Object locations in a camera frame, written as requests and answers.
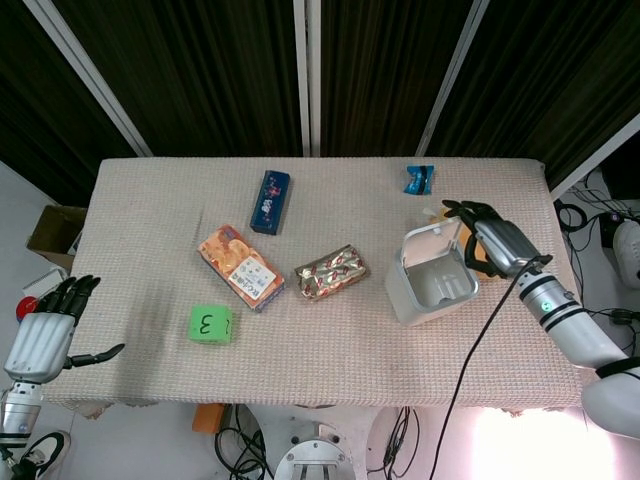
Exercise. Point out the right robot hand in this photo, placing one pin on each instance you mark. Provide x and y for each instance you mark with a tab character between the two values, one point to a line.
500	240

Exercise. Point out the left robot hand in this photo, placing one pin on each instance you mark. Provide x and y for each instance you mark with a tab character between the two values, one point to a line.
39	336

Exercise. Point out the white plastic container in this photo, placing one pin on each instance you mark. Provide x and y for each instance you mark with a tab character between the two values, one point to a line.
432	272

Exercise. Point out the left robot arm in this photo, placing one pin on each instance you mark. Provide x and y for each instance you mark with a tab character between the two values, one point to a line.
17	412

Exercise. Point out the robot base column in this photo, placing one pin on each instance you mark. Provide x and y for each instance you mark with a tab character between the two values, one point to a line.
314	452

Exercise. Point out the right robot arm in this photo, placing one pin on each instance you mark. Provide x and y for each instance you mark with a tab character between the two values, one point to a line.
580	340

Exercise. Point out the red round object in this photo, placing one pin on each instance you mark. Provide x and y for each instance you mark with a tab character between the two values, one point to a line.
26	306

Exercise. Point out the white flat box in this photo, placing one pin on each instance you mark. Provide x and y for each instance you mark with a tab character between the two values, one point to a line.
42	281

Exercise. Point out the blue snack packet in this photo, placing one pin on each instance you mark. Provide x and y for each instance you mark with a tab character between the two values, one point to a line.
419	180

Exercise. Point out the brown cardboard box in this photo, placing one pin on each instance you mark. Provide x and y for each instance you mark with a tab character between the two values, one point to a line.
52	235

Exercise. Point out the black and white shoe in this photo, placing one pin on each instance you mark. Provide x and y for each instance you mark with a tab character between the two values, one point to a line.
45	450

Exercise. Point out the white device with lens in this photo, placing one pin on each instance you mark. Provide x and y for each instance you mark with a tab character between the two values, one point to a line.
627	245

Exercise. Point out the green numbered cube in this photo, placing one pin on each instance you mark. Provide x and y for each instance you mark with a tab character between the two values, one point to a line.
210	324

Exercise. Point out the gold foil snack pack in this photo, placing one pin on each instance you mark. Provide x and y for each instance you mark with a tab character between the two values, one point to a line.
331	274

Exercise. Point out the orange box under table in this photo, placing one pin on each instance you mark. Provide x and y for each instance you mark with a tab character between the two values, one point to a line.
209	419

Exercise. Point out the beige woven tablecloth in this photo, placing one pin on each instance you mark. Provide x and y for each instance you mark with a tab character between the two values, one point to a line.
300	300

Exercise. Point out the orange cookie box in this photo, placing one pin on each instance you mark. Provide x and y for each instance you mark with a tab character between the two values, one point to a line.
242	267

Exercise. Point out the dark blue snack box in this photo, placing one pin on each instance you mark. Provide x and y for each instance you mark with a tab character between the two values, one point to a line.
271	202

